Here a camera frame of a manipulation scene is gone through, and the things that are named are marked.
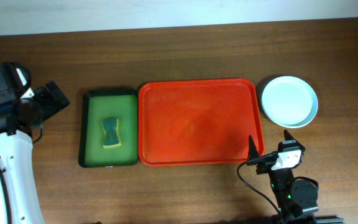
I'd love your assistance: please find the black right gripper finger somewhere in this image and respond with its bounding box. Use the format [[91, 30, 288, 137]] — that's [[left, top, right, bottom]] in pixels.
[[247, 135, 259, 161], [283, 129, 296, 143]]

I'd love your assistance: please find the light blue plate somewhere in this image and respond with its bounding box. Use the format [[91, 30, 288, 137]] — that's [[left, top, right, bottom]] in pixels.
[[260, 76, 319, 129]]

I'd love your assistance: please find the green and yellow sponge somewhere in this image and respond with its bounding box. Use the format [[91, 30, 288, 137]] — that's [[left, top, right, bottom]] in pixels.
[[101, 118, 122, 149]]

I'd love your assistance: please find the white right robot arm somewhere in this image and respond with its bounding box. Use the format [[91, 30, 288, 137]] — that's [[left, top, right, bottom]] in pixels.
[[237, 130, 319, 223]]

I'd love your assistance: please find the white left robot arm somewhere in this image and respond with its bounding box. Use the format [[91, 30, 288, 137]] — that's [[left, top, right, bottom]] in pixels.
[[0, 81, 70, 223]]

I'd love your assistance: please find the green tray with black rim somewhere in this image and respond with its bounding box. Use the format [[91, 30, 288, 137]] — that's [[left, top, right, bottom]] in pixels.
[[78, 88, 138, 168]]

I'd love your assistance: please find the red plastic tray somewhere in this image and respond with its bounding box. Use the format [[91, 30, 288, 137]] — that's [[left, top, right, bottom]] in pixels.
[[138, 78, 265, 167]]

